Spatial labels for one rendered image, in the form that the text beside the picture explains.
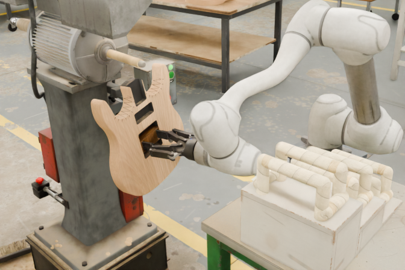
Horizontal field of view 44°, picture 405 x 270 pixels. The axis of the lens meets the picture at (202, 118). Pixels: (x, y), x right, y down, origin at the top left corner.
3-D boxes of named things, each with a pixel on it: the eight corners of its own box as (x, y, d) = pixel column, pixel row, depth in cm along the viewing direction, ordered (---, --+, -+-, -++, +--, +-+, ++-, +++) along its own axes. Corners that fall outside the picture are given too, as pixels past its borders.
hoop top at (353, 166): (303, 156, 144) (303, 146, 143) (308, 152, 146) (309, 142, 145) (369, 179, 132) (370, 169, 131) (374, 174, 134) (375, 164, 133)
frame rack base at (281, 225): (238, 242, 136) (239, 190, 129) (269, 216, 147) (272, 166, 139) (329, 288, 120) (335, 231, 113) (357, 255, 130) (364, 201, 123)
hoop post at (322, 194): (311, 217, 118) (314, 184, 113) (317, 211, 120) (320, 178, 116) (323, 223, 116) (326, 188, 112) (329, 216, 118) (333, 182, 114)
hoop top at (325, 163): (272, 153, 130) (273, 142, 129) (279, 149, 132) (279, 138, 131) (343, 179, 118) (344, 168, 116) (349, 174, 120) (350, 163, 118)
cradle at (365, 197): (344, 214, 131) (345, 204, 129) (363, 194, 139) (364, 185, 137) (356, 219, 129) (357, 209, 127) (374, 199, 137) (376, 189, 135)
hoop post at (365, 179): (354, 200, 137) (358, 170, 133) (359, 194, 139) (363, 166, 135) (365, 204, 135) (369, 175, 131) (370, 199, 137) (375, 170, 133)
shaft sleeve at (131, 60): (105, 53, 186) (110, 47, 187) (109, 59, 188) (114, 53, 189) (135, 63, 174) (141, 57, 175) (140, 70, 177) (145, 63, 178)
